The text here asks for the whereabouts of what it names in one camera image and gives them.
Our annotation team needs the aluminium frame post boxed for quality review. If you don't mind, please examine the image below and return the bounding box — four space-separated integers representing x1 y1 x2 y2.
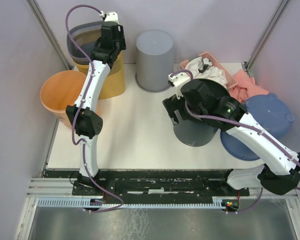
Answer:
242 0 291 77
26 0 73 70

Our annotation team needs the aluminium rail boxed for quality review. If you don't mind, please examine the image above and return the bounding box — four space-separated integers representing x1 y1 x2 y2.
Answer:
24 177 298 198

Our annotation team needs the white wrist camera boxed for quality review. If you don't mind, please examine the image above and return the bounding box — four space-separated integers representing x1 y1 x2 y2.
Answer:
168 69 194 87
99 10 119 24

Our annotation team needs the right aluminium frame post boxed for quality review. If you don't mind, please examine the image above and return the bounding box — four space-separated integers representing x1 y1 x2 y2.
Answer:
242 0 291 77

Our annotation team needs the yellow slatted basket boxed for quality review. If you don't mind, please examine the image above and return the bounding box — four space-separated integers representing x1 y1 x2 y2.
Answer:
72 47 126 100

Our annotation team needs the grey slatted basket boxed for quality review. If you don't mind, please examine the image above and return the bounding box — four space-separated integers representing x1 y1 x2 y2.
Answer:
66 20 122 65

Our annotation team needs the blue plastic bucket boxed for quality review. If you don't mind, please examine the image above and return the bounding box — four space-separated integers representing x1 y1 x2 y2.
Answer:
220 93 296 162

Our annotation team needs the pink cloth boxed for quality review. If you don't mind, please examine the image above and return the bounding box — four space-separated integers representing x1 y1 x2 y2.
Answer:
229 69 270 103

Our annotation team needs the left aluminium frame post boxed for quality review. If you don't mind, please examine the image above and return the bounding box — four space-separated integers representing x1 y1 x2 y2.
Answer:
26 0 73 70

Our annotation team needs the grey round bin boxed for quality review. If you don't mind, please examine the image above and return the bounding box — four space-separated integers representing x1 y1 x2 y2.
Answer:
135 30 174 93

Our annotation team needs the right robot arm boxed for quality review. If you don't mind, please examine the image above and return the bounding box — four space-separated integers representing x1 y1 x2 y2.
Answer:
162 77 300 196

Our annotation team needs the orange round bin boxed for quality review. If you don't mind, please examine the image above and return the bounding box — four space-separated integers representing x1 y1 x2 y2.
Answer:
40 70 102 130

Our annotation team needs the white slotted cable duct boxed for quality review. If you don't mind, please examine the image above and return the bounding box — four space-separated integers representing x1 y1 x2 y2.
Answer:
36 196 233 208

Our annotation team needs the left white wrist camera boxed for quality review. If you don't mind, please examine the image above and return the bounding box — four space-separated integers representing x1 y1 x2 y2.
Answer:
99 10 119 24

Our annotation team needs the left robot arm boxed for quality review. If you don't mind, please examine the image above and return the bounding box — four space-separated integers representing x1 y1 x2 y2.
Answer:
65 20 126 195

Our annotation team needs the pink plastic tray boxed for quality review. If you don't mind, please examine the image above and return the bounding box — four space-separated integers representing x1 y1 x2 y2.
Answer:
180 52 238 90

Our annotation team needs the black cylindrical bin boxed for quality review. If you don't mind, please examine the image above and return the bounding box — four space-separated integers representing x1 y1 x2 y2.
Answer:
173 78 230 147

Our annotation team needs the white cloth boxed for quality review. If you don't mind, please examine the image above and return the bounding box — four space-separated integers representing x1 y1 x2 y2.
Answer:
185 56 228 87

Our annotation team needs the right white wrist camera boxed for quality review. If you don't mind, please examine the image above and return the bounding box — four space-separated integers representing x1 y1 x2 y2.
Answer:
168 69 194 87

